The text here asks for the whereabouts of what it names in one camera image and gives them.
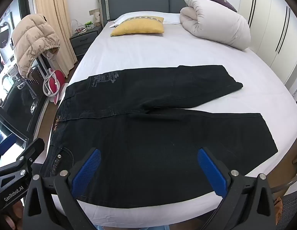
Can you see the beige puffer jacket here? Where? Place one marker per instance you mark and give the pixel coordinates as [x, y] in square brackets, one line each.
[33, 43]

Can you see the white pillow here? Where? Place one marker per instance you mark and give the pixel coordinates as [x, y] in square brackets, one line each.
[172, 18]

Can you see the white washing machine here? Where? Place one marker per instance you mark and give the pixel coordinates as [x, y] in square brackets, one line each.
[3, 33]

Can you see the beige paper box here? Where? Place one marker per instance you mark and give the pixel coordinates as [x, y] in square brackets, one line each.
[95, 16]

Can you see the black glossy cabinet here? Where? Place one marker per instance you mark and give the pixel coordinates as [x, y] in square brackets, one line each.
[21, 105]

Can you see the grey mesh chair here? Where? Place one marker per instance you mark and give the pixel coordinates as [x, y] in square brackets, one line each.
[291, 208]

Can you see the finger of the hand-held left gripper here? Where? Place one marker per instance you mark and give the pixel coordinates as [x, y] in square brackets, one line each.
[5, 143]
[30, 149]

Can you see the black pants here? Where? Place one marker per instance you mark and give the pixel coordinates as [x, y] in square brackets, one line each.
[138, 124]

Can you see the green small item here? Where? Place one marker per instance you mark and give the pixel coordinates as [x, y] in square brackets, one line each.
[89, 24]

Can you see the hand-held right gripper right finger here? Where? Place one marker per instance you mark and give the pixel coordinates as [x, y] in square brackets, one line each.
[212, 172]

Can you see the white wardrobe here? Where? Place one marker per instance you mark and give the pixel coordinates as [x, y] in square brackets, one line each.
[270, 28]

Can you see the yellow pillow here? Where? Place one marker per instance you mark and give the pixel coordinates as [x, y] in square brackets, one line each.
[137, 26]

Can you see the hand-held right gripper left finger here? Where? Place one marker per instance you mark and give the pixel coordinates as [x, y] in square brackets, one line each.
[87, 170]

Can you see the dark grey nightstand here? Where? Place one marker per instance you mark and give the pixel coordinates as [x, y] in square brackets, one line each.
[83, 42]

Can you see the red white bag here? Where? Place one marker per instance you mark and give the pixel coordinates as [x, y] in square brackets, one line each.
[59, 79]

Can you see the person's left hand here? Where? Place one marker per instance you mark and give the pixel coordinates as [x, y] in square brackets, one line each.
[12, 220]

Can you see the beige curtain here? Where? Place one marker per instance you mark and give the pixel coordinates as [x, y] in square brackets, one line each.
[54, 9]

